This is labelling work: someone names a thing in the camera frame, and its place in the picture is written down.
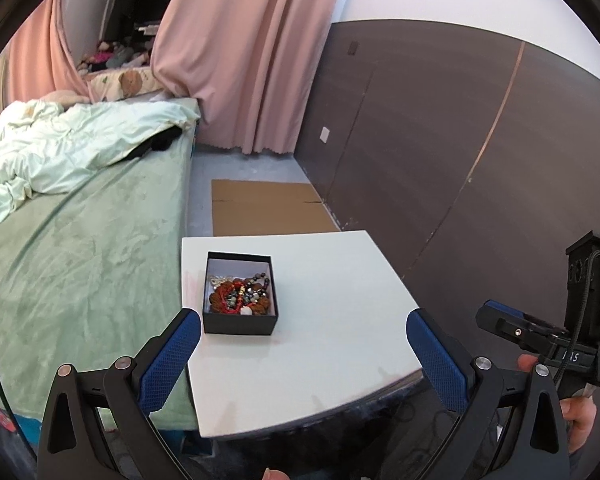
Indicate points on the bear print pillow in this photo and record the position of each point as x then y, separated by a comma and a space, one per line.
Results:
125, 82

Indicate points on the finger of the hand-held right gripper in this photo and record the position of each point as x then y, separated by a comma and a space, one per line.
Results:
502, 308
510, 332

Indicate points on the pile of plush toys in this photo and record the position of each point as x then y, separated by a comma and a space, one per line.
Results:
112, 55

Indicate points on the wide pink curtain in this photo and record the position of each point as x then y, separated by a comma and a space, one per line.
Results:
230, 60

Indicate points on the person's right hand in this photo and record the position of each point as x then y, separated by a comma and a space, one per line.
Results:
580, 412

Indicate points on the gold butterfly ornament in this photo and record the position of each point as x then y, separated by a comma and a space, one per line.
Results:
219, 278

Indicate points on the black jewelry box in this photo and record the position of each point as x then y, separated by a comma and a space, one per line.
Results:
237, 325

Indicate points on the person's left hand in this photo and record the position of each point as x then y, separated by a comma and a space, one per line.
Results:
277, 475

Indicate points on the bed with green sheet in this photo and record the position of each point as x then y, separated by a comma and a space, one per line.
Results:
90, 260

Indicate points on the draped pink curtain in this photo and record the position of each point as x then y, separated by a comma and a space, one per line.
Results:
35, 55

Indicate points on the light green duvet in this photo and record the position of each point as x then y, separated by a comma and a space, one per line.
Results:
70, 140

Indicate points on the flat brown cardboard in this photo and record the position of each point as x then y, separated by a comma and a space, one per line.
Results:
265, 207

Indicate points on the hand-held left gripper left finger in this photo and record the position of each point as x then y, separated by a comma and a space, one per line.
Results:
172, 355

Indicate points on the white wall socket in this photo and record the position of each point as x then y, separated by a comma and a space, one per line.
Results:
325, 135

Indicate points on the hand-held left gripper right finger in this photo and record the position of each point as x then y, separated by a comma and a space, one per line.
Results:
437, 360

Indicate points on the black garment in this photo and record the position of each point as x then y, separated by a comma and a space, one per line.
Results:
157, 142

